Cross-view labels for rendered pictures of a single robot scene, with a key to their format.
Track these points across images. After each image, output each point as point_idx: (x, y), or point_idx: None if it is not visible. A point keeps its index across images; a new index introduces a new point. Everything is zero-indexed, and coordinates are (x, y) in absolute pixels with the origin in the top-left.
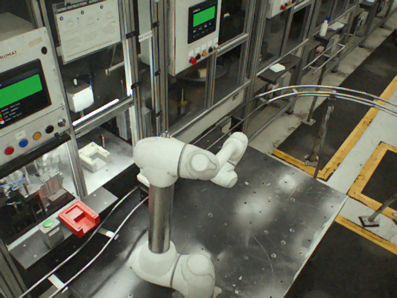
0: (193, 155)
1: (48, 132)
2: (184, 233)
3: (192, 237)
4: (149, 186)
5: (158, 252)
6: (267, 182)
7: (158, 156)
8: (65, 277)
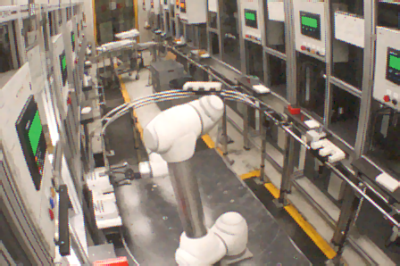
0: (207, 100)
1: (54, 186)
2: (169, 239)
3: (177, 236)
4: (171, 172)
5: (205, 232)
6: (166, 176)
7: (181, 121)
8: None
